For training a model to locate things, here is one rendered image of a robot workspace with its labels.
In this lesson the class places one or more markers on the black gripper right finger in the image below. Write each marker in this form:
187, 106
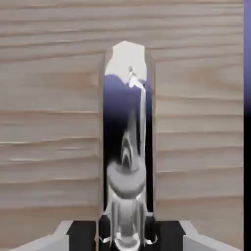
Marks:
170, 235

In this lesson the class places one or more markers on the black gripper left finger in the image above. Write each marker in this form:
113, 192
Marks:
78, 235

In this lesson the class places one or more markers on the light wood cabinet door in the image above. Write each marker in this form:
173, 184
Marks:
49, 117

